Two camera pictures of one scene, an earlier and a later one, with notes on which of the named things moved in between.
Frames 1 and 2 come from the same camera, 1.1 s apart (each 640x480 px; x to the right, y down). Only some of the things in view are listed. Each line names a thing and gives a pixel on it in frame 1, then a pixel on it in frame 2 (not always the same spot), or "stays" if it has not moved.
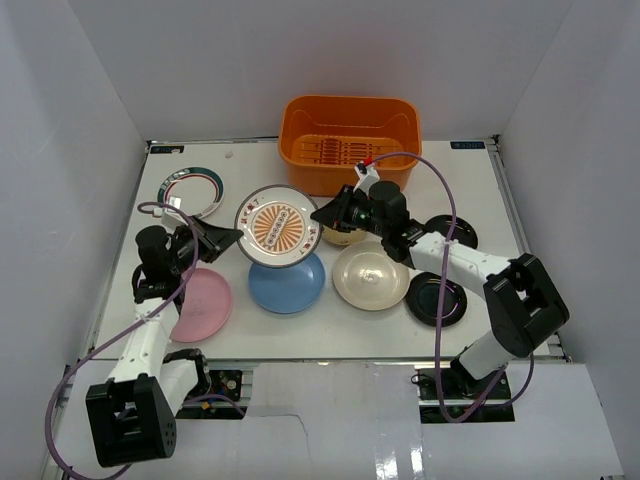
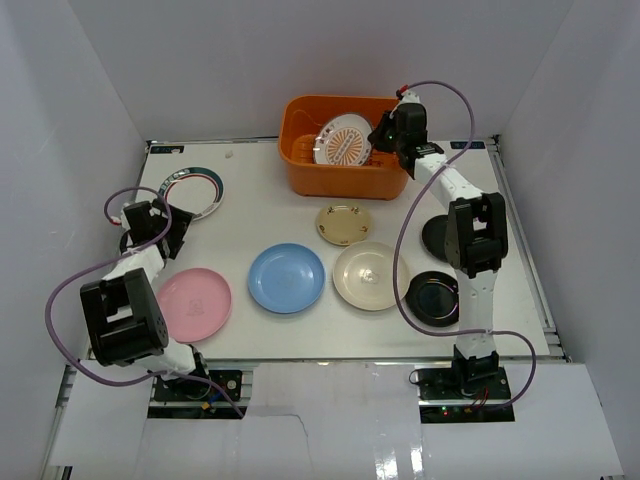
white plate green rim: [201, 190] stays
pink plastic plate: [206, 309] stays
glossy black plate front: [423, 299] stays
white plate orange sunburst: [277, 228] -> [343, 140]
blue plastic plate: [288, 290] stays
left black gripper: [198, 241] -> [176, 229]
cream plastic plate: [367, 277] stays
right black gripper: [336, 213] -> [376, 138]
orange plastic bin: [322, 138] stays
